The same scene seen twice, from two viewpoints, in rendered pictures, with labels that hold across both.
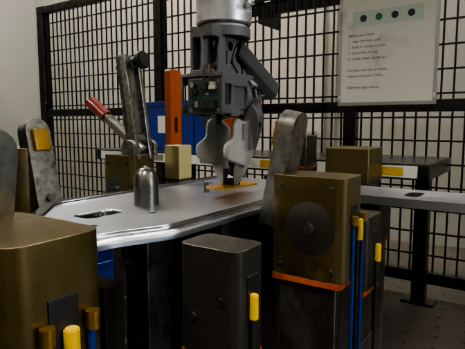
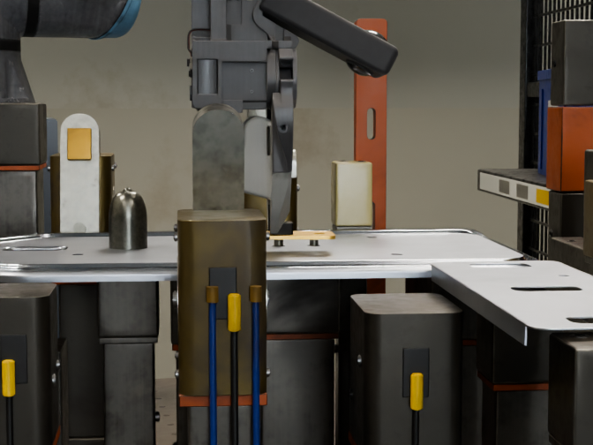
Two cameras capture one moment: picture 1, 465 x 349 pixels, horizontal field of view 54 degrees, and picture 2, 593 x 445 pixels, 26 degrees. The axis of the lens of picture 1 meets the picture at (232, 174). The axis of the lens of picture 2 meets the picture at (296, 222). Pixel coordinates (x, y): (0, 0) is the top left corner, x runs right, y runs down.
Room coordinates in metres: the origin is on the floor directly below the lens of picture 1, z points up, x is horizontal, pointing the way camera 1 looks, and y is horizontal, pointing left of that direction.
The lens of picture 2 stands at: (0.01, -0.80, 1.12)
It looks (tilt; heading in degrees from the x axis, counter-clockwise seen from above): 5 degrees down; 50
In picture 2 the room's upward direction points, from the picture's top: straight up
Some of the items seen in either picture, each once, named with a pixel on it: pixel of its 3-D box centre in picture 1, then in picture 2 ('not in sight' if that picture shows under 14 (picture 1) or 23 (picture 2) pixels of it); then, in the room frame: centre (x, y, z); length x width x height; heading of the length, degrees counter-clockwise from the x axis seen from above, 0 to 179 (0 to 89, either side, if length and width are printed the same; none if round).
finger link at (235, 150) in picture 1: (234, 152); (252, 175); (0.63, 0.00, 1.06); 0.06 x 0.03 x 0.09; 145
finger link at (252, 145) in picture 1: (245, 118); (279, 116); (0.65, -0.02, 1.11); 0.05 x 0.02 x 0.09; 55
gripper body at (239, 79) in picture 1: (221, 74); (245, 40); (0.64, 0.02, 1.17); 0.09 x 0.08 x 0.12; 145
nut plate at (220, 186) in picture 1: (232, 182); (281, 230); (0.66, 0.00, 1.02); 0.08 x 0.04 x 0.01; 145
